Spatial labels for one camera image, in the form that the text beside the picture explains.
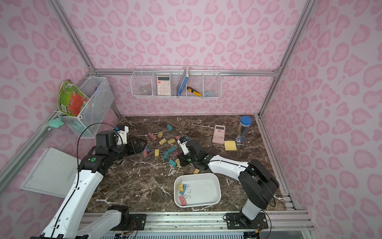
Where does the pink calculator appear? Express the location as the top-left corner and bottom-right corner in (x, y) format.
(212, 124), (226, 144)

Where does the blue book in shelf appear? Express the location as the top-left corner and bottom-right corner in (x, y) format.
(176, 66), (189, 97)

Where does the yellow binder clip cluster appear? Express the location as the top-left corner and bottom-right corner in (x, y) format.
(178, 182), (184, 194)

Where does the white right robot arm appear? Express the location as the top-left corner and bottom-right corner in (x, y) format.
(178, 139), (280, 221)

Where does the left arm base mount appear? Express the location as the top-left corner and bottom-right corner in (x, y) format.
(107, 205), (147, 232)

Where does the white calculator in shelf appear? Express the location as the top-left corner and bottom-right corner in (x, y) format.
(157, 76), (171, 96)

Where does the yellow sticky note pad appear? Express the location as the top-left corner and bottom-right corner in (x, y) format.
(224, 141), (237, 151)

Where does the white paper pad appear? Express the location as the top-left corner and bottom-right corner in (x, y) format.
(20, 147), (77, 198)

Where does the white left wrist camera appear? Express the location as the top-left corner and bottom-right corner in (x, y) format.
(115, 124), (129, 145)

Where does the blue binder clip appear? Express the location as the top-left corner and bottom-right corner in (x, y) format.
(180, 184), (191, 195)

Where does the teal binder clip near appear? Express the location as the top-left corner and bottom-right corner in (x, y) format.
(169, 160), (177, 167)

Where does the green red snack bag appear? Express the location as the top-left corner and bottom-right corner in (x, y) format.
(57, 80), (89, 117)

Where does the yellow utility knife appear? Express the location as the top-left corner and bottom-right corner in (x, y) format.
(187, 87), (203, 97)

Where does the white mesh side basket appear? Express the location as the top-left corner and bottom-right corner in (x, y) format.
(61, 76), (114, 139)

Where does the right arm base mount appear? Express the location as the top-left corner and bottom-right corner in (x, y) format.
(223, 212), (269, 230)

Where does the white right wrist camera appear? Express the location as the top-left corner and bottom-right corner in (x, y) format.
(177, 136), (189, 155)

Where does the white storage tray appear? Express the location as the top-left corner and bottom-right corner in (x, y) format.
(174, 173), (221, 208)

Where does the pencil jar blue lid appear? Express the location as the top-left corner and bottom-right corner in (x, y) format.
(235, 116), (252, 143)

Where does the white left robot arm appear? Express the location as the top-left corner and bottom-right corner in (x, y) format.
(39, 130), (148, 239)

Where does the white wire wall shelf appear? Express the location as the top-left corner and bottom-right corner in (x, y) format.
(130, 66), (222, 99)

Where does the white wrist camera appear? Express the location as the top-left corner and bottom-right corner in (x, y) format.
(177, 136), (189, 155)
(115, 124), (129, 145)

